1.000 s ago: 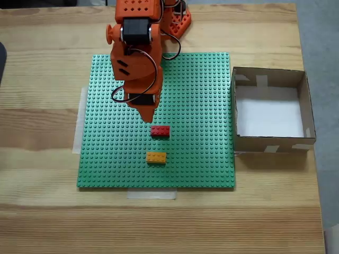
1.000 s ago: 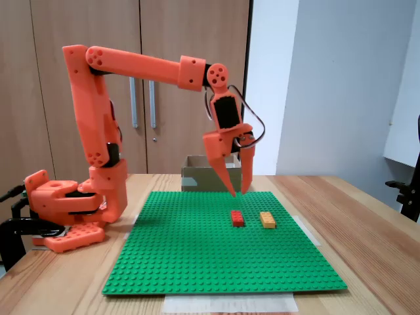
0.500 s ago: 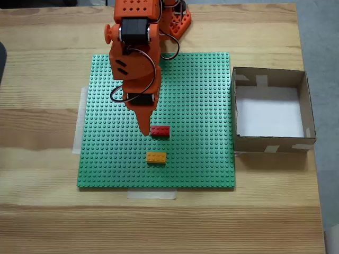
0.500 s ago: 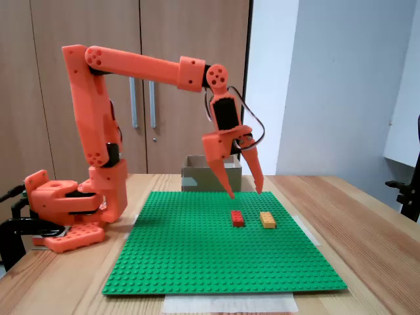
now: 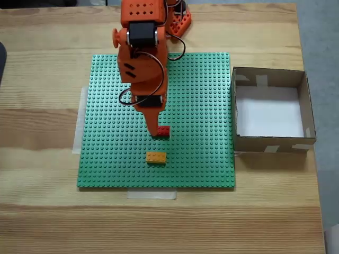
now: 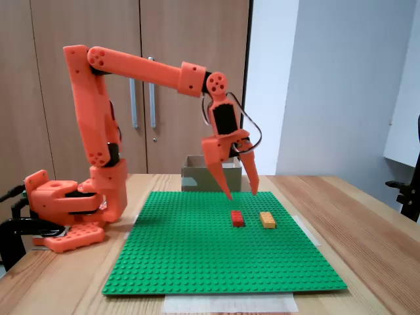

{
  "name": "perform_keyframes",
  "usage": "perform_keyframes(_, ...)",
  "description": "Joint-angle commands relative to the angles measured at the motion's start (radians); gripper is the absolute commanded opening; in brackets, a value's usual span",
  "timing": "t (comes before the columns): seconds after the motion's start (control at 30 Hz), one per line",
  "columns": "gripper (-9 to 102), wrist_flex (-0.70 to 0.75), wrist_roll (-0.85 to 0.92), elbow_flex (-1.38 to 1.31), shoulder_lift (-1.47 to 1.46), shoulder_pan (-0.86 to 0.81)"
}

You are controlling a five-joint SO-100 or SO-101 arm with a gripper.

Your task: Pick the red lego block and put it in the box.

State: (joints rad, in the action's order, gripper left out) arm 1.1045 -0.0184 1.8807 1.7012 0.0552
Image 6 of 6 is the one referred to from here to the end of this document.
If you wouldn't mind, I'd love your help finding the red lego brick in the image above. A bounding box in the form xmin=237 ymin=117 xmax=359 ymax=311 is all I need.
xmin=230 ymin=210 xmax=246 ymax=228

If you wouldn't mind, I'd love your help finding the cardboard box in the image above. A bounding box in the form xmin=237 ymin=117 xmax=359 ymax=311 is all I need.
xmin=180 ymin=154 xmax=243 ymax=193

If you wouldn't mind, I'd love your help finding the yellow lego brick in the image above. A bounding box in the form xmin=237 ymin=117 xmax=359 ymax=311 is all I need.
xmin=259 ymin=211 xmax=278 ymax=230

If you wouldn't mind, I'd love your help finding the green lego baseplate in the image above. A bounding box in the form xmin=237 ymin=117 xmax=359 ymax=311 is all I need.
xmin=101 ymin=190 xmax=348 ymax=297

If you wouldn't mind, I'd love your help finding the short masking tape strip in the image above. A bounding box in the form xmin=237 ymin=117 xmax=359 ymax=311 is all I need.
xmin=293 ymin=215 xmax=322 ymax=247

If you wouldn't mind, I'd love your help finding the small masking tape strip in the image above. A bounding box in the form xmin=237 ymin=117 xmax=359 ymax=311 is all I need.
xmin=123 ymin=215 xmax=139 ymax=241

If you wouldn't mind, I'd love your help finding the wooden cabinet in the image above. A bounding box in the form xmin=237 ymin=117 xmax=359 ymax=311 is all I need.
xmin=0 ymin=0 xmax=254 ymax=204

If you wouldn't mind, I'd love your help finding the long masking tape strip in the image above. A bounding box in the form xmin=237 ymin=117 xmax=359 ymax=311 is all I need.
xmin=163 ymin=293 xmax=299 ymax=314

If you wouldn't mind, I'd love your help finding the black stand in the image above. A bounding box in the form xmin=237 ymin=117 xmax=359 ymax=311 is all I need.
xmin=385 ymin=114 xmax=420 ymax=224

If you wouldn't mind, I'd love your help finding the black table clamp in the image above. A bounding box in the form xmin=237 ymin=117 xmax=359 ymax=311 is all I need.
xmin=0 ymin=216 xmax=68 ymax=273

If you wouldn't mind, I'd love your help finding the black power cable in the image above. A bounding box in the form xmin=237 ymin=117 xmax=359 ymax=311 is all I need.
xmin=0 ymin=184 xmax=27 ymax=203

